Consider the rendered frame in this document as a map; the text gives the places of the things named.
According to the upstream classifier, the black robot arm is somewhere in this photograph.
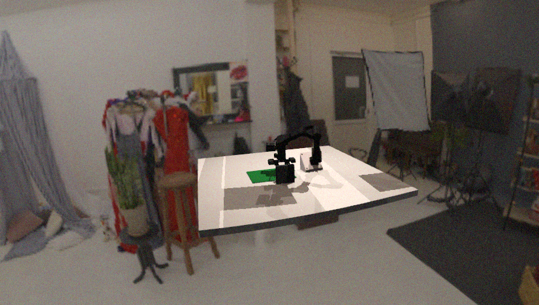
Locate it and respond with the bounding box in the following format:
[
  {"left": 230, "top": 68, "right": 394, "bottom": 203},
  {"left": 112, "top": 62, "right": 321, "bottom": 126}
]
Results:
[{"left": 266, "top": 125, "right": 322, "bottom": 165}]

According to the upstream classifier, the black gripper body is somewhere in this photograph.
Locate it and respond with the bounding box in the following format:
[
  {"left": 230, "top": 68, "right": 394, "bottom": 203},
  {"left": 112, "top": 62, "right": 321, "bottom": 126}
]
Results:
[{"left": 268, "top": 151, "right": 296, "bottom": 165}]

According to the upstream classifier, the green flat board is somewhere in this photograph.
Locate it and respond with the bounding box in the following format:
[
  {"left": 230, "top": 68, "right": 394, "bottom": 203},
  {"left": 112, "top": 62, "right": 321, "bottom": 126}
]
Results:
[{"left": 246, "top": 168, "right": 276, "bottom": 184}]

